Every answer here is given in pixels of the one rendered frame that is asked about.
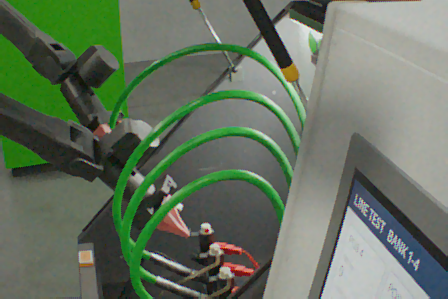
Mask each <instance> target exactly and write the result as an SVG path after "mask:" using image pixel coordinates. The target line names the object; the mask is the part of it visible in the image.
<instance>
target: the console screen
mask: <svg viewBox="0 0 448 299"><path fill-rule="evenodd" d="M308 299H448V209H447V208H446V207H444V205H443V204H441V202H439V201H438V200H436V198H434V197H433V195H431V194H430V193H428V192H427V190H425V189H424V188H422V186H420V185H419V184H418V183H417V182H416V181H414V180H413V178H411V177H410V176H409V175H408V174H406V173H405V172H404V171H402V169H401V168H399V167H398V165H396V164H395V163H394V162H392V161H391V160H390V159H389V158H387V156H384V154H383V153H382V152H380V151H379V150H378V149H377V148H375V147H374V145H372V144H371V143H370V142H368V141H367V139H365V138H364V137H362V136H361V134H358V133H357V132H355V133H353V134H352V136H351V138H350V141H349V147H348V151H347V154H346V161H345V164H344V167H343V170H342V177H341V181H340V184H339V187H338V190H337V196H336V200H335V203H334V207H333V210H332V214H331V219H330V222H329V225H328V229H327V232H326V235H325V240H324V245H323V248H322V251H321V254H320V257H319V260H318V263H317V268H316V272H315V275H314V278H313V281H312V284H311V287H310V291H309V295H308Z"/></svg>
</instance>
